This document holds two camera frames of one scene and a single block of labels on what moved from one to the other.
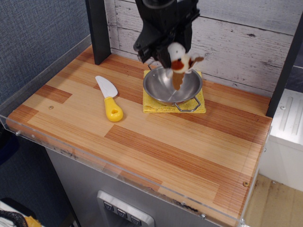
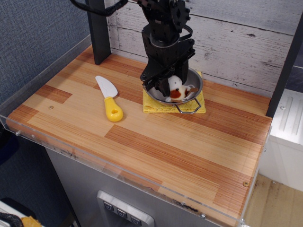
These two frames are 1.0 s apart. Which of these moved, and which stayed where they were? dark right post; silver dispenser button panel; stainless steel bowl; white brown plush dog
Moved: white brown plush dog
Stayed: silver dispenser button panel; stainless steel bowl; dark right post
